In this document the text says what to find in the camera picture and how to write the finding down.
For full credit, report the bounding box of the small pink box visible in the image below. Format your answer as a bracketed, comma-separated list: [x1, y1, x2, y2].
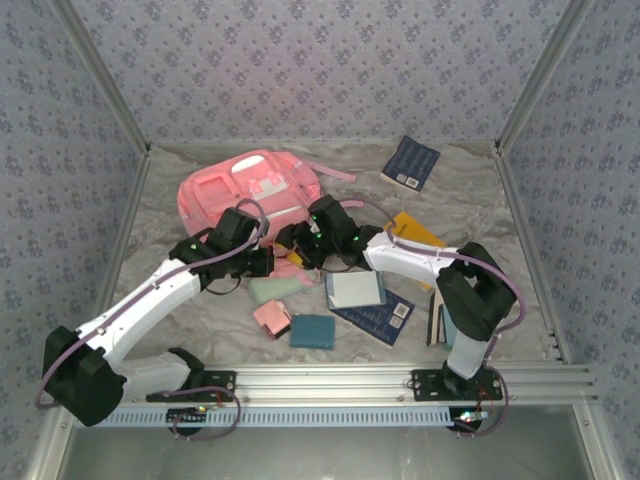
[252, 298, 293, 341]

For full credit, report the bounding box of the light blue book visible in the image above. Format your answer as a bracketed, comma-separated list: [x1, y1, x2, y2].
[439, 305, 455, 350]

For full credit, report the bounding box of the yellow paperback book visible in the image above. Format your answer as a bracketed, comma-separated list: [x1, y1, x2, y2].
[383, 211, 449, 292]

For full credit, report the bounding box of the light blue slotted cable duct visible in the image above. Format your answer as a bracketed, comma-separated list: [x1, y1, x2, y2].
[94, 406, 457, 429]

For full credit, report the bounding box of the pink school backpack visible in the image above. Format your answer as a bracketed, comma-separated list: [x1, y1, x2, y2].
[177, 149, 357, 289]

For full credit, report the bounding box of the teal rectangular pouch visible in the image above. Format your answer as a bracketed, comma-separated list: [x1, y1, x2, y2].
[288, 313, 336, 350]

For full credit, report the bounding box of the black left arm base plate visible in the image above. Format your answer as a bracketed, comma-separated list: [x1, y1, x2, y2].
[145, 369, 238, 404]

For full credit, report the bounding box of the aluminium frame post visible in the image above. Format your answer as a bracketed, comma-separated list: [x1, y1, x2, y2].
[493, 0, 597, 154]
[49, 0, 152, 156]

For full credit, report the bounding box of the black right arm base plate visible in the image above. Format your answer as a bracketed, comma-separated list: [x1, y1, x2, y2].
[410, 369, 504, 401]

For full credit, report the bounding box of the grey metal sheet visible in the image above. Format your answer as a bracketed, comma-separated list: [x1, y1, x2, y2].
[29, 403, 619, 480]

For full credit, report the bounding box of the aluminium side rail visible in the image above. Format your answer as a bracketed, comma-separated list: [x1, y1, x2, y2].
[497, 149, 572, 365]
[97, 149, 152, 321]

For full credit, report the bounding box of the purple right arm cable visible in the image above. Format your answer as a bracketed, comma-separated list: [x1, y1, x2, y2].
[339, 198, 527, 439]

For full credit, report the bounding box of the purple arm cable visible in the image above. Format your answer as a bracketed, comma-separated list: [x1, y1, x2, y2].
[339, 198, 527, 439]
[33, 198, 267, 442]

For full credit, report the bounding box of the navy blue paperback book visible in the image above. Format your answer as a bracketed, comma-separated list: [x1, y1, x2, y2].
[379, 134, 442, 194]
[330, 287, 416, 349]

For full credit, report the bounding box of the small black controller board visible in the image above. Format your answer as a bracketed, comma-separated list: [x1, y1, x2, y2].
[448, 408, 490, 432]
[166, 407, 209, 426]

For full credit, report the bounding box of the wide aluminium mounting rail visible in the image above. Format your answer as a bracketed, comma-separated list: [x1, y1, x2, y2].
[53, 364, 600, 405]

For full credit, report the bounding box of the dark cover tan-paged book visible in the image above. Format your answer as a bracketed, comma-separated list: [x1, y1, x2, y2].
[426, 289, 446, 347]

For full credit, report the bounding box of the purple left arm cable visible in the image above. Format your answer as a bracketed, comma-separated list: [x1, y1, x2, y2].
[33, 198, 267, 442]

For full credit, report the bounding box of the mint green pencil case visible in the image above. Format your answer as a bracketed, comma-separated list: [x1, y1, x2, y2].
[248, 269, 321, 305]

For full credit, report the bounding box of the white notebook with blue edge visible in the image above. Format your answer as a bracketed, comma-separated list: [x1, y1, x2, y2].
[324, 269, 388, 312]

